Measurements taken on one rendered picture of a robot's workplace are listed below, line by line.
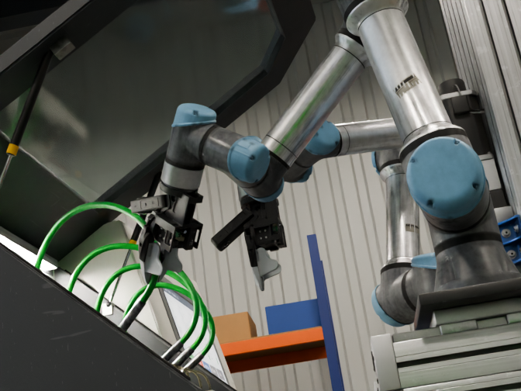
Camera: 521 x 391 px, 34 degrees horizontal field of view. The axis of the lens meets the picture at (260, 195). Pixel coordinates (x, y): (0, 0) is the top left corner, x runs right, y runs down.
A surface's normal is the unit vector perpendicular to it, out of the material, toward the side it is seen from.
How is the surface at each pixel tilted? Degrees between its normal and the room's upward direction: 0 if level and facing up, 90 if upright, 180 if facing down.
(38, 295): 90
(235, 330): 90
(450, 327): 90
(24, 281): 90
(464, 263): 73
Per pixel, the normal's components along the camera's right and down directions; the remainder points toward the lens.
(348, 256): -0.14, -0.35
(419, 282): -0.86, -0.07
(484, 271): -0.07, -0.63
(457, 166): -0.29, -0.19
